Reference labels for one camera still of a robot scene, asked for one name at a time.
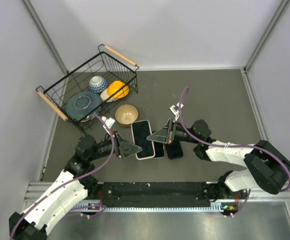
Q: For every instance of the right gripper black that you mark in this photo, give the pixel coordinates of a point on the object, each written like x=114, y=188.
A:
x=162, y=135

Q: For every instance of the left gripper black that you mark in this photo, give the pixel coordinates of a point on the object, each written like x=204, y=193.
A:
x=122, y=147

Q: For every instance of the clear phone case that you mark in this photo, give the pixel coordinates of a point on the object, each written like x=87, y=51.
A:
x=163, y=151

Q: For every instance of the black phone case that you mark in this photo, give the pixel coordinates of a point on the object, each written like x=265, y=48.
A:
x=174, y=157

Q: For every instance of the cream phone case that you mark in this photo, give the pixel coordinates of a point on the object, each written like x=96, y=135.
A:
x=133, y=140

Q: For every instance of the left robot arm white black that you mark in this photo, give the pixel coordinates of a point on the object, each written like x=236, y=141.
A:
x=73, y=185

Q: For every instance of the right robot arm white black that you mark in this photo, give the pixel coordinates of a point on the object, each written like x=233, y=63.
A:
x=265, y=166

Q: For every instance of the beige brown bowl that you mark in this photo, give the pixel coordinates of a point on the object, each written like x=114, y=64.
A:
x=126, y=114

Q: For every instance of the pink plate under teal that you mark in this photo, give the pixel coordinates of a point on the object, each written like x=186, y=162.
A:
x=89, y=117

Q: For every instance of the white bowl in basket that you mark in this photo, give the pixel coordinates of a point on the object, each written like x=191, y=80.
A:
x=106, y=97

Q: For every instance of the teal blue plate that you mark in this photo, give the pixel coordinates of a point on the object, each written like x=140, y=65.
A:
x=82, y=104

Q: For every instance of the yellow bowl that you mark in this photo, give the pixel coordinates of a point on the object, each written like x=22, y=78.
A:
x=118, y=89

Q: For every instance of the blue white patterned bowl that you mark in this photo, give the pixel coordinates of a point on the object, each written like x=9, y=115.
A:
x=97, y=84

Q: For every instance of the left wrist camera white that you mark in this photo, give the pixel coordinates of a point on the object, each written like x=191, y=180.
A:
x=108, y=122

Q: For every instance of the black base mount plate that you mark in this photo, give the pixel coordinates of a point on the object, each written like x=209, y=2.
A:
x=155, y=194

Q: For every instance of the black wire basket wooden handles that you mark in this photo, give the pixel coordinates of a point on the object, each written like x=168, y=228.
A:
x=107, y=63

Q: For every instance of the aluminium rail with comb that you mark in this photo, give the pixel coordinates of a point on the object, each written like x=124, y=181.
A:
x=228, y=205

